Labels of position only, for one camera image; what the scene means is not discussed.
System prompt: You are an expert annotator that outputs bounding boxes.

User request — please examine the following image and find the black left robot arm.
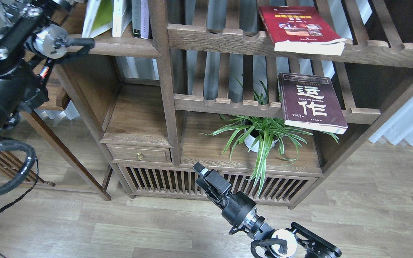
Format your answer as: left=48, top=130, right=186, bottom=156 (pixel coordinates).
left=0, top=0, right=95, bottom=196

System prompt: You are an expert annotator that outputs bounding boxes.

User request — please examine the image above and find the yellow green book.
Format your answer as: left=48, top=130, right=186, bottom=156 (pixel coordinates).
left=82, top=0, right=113, bottom=38

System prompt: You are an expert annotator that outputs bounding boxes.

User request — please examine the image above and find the white plant pot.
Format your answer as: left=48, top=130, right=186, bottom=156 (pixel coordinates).
left=242, top=120, right=279, bottom=155

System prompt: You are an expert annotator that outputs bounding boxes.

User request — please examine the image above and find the wooden side table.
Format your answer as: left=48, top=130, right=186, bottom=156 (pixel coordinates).
left=20, top=54, right=112, bottom=200

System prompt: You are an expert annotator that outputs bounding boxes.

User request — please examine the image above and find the dark green upright book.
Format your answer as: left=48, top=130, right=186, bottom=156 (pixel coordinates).
left=131, top=0, right=142, bottom=38

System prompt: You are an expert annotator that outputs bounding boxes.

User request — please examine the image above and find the wooden slatted bench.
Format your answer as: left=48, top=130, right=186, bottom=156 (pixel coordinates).
left=0, top=150, right=56, bottom=190

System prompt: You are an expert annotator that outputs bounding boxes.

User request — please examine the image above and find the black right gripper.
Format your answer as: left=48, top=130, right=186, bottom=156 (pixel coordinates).
left=193, top=163, right=257, bottom=235

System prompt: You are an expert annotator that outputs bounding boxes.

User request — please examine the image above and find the red book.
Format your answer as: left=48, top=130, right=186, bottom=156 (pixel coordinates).
left=258, top=5, right=346, bottom=56

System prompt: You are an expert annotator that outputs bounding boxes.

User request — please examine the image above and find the white upright book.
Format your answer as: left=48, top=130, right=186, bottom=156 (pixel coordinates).
left=112, top=0, right=132, bottom=37

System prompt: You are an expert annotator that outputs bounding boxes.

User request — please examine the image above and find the green spider plant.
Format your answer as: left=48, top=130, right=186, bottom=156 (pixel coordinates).
left=211, top=72, right=348, bottom=194

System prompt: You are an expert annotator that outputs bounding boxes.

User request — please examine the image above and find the dark brown book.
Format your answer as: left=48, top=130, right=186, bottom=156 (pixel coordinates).
left=278, top=72, right=348, bottom=134

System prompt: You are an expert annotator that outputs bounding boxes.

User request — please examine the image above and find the dark wooden bookshelf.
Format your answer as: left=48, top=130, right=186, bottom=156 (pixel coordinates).
left=55, top=0, right=413, bottom=209

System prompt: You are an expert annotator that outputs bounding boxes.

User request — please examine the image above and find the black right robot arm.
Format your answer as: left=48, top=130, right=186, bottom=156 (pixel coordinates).
left=193, top=163, right=342, bottom=258

